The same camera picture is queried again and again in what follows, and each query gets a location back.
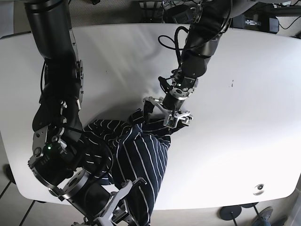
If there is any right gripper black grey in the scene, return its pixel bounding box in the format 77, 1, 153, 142
82, 178, 146, 226

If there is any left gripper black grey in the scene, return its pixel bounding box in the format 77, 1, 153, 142
143, 90, 193, 128

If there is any navy white striped T-shirt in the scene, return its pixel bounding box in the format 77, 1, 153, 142
82, 109, 184, 226

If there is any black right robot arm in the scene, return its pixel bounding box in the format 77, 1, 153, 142
24, 0, 143, 226

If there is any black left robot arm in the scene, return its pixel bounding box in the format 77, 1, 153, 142
143, 0, 233, 129

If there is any black box under table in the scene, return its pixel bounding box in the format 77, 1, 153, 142
163, 5, 193, 24

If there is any black round stand base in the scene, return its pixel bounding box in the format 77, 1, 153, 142
219, 205, 242, 221

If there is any right silver table grommet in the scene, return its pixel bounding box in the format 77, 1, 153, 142
252, 184, 265, 196

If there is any grey shoe on floor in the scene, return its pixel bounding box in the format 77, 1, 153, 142
251, 207, 273, 226

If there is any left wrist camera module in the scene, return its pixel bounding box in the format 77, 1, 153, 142
163, 114, 177, 129

